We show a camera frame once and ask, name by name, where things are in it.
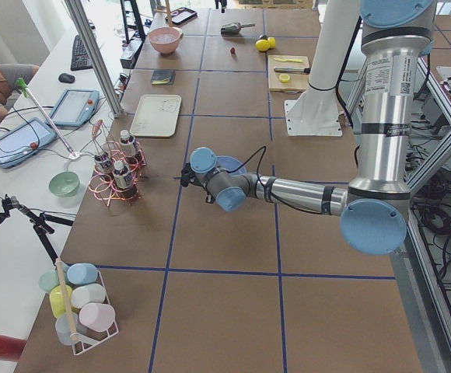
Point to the whole yellow lemon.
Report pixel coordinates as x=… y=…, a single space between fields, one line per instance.
x=263 y=45

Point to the wooden cutting board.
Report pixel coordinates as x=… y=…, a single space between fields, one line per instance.
x=298 y=82

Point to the black keyboard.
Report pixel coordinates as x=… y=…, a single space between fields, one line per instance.
x=80 y=59

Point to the wooden stand with round base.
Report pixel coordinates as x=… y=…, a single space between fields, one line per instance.
x=173 y=16

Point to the pink plastic cup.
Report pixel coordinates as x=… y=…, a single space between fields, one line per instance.
x=97 y=316

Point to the blue plastic cup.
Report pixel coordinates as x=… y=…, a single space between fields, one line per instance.
x=82 y=273

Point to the black camera tripod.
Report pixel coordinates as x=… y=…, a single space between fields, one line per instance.
x=39 y=222

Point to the yellow plastic cup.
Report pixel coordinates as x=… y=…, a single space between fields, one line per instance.
x=57 y=303

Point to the blue teach pendant tablet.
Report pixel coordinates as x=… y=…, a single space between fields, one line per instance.
x=24 y=141

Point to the mint plastic cup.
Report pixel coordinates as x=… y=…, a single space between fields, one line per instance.
x=48 y=281

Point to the grey yellow folded cloth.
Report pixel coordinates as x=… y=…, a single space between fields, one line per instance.
x=163 y=77

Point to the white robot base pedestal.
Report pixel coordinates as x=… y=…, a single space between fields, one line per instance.
x=315 y=112

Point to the white plastic cup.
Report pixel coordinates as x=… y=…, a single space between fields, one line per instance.
x=90 y=293

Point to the wooden basket handle stick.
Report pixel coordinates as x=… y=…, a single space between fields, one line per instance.
x=74 y=336

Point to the pink bowl with ice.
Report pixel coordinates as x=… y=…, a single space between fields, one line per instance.
x=165 y=40

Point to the clear grey plastic cup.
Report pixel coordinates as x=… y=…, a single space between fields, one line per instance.
x=63 y=330

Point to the drink bottle white cap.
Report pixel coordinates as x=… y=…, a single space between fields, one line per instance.
x=128 y=143

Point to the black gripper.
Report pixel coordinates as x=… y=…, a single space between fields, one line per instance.
x=187 y=177

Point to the steel black handled rod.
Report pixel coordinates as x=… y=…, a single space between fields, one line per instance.
x=300 y=71

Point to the aluminium frame post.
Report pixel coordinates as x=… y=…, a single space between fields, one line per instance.
x=81 y=22

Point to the cream bear tray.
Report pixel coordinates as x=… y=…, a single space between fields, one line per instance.
x=156 y=116

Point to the yellow plastic knife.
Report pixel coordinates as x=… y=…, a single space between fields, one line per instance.
x=290 y=60

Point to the metal scoop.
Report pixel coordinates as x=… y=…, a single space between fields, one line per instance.
x=232 y=29

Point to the white wire cup basket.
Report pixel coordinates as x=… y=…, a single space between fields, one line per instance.
x=92 y=338

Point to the copper wire bottle rack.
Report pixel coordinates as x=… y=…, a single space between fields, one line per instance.
x=103 y=186

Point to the green bowl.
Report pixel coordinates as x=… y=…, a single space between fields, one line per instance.
x=65 y=184

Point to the blue round plate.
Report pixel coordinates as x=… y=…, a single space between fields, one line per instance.
x=231 y=164

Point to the black computer mouse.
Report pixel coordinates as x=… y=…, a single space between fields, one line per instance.
x=66 y=78

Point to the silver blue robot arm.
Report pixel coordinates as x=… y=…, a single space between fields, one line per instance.
x=374 y=207

